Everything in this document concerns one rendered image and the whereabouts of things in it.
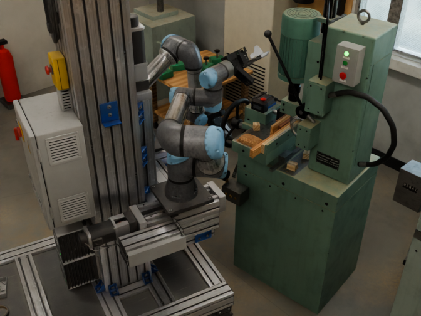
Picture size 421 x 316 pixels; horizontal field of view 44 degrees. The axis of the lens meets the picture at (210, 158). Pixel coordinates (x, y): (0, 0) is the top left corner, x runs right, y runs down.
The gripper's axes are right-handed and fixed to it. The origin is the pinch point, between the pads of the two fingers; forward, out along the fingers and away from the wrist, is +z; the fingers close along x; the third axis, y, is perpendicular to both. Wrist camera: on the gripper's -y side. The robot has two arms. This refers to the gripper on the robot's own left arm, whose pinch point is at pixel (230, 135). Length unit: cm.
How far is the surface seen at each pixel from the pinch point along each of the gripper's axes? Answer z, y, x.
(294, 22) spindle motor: -3, -90, 11
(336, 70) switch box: 26, -93, 19
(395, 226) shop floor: 107, 19, -71
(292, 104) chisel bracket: 18, -53, 6
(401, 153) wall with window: 78, 20, -132
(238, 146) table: 14.7, -30.2, 29.9
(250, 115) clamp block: 4.2, -28.4, 6.9
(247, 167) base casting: 23.7, -19.0, 24.7
